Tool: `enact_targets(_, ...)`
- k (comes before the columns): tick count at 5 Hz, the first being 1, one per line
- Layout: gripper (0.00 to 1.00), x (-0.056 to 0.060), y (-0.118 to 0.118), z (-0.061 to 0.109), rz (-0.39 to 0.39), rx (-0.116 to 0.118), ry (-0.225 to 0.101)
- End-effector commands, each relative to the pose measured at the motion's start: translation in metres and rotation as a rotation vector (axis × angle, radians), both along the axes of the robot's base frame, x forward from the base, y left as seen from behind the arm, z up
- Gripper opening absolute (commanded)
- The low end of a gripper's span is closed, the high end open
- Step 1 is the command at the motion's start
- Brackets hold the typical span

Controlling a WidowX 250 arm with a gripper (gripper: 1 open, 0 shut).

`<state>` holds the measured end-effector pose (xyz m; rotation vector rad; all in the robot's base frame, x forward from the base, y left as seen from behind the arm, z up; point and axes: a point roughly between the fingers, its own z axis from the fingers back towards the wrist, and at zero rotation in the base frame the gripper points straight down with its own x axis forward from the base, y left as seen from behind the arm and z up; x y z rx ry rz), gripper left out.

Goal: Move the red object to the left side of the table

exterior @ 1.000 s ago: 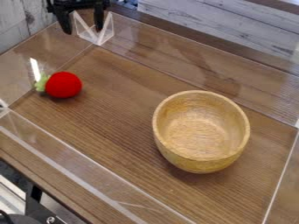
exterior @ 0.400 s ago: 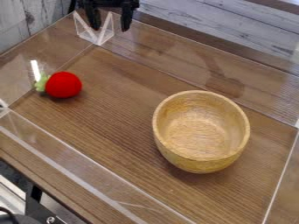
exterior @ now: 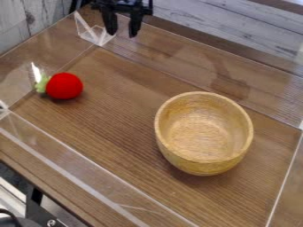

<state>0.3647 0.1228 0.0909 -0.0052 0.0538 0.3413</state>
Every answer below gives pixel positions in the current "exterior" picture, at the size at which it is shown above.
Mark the clear acrylic tray enclosure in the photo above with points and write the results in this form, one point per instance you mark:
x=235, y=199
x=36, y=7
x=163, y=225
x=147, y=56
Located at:
x=87, y=151

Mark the light wooden bowl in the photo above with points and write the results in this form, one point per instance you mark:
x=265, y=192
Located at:
x=203, y=132

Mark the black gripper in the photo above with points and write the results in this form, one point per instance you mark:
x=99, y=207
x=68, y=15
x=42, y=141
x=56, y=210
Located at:
x=108, y=8

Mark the black table leg bracket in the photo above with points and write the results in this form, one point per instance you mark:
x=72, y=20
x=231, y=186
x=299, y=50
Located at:
x=36, y=213

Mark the red felt strawberry toy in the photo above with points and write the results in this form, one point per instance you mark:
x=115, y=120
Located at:
x=61, y=86

